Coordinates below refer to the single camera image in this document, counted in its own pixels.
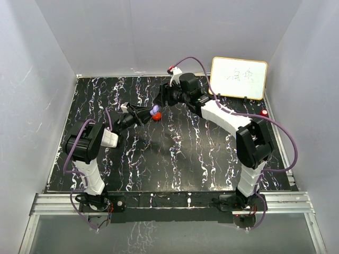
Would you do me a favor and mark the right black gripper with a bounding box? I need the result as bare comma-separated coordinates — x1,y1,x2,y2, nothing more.
154,80,190,108

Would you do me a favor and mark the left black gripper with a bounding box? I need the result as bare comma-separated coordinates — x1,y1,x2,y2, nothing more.
118,105,156,133

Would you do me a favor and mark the red earbud charging case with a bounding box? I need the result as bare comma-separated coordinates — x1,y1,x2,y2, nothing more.
152,112,162,121

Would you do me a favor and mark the purple round earbud case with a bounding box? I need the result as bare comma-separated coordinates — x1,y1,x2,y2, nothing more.
149,105,161,116

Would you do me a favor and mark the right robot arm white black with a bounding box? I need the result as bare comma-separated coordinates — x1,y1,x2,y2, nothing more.
153,73,274,210

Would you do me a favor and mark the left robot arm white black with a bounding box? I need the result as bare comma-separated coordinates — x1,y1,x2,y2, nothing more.
63,102,160,212

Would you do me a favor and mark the red emergency stop button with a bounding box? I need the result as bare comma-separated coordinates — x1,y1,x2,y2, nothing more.
260,110,269,117

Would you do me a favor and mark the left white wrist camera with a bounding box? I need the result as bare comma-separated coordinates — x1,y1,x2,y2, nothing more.
120,102,130,113

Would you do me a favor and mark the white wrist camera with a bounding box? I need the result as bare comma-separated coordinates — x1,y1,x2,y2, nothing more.
120,102,130,113
167,66,182,87

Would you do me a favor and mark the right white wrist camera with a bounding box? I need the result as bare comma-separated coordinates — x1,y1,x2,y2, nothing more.
167,66,182,87

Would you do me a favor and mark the small whiteboard with wooden frame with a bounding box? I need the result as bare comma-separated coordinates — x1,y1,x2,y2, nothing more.
209,57,268,101

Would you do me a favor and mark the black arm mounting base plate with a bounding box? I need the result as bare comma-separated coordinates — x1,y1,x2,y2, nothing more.
76,190,269,225

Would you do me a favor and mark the aluminium frame rail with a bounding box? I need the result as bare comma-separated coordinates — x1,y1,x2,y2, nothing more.
20,192,326,253

